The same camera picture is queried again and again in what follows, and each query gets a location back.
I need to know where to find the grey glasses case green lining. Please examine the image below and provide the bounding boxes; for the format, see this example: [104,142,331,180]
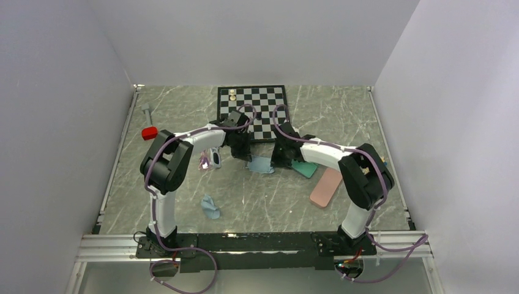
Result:
[291,160,318,179]

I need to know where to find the large blue cleaning cloth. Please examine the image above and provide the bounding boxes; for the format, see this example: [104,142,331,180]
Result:
[247,156,275,174]

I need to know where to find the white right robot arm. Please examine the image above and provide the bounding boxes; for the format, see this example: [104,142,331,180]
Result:
[271,121,395,255]

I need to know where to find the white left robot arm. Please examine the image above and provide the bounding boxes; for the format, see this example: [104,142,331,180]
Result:
[140,110,256,257]

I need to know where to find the pink transparent sunglasses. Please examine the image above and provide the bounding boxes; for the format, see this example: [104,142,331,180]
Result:
[198,150,212,171]

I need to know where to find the black and white chessboard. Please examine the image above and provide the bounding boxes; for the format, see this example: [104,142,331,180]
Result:
[217,85,289,143]

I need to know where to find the pink glasses case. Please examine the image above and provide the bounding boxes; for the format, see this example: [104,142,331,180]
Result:
[309,168,343,208]

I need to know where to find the small blue cleaning cloth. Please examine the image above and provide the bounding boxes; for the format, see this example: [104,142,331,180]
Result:
[201,194,220,219]

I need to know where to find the grey toy hammer red head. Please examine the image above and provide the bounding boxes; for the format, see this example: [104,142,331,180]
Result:
[141,104,159,141]

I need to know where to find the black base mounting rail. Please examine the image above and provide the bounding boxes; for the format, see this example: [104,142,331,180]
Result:
[135,231,377,273]

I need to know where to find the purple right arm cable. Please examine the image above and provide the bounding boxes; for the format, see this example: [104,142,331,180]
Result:
[271,104,430,284]

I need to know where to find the aluminium frame rail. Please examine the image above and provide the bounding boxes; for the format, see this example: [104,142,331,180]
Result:
[76,235,138,262]

